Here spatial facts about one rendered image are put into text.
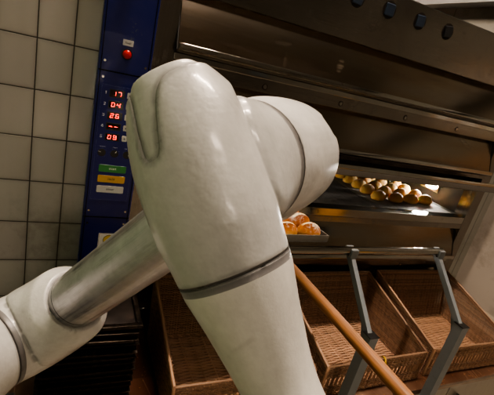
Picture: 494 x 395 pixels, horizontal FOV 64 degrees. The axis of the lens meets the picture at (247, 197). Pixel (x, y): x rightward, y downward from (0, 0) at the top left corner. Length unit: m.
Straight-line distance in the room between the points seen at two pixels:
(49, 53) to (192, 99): 1.10
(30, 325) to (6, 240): 0.81
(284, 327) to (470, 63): 1.95
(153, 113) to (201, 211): 0.08
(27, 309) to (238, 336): 0.53
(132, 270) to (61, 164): 0.90
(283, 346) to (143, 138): 0.19
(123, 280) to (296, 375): 0.36
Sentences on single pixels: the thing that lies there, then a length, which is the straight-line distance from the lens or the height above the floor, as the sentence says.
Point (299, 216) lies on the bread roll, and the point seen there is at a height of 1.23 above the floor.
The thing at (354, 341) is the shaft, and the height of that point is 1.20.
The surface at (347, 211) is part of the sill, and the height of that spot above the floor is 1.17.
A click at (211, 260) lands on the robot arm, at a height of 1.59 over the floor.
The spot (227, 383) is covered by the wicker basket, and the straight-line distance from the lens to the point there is 1.45.
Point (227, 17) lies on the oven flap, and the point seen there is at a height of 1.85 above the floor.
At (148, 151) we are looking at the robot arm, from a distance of 0.31.
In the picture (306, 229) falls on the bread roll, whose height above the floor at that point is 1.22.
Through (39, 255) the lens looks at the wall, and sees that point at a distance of 1.60.
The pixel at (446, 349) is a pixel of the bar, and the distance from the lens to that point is 1.91.
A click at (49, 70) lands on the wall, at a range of 1.39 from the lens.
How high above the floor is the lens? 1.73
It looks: 19 degrees down
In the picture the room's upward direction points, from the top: 14 degrees clockwise
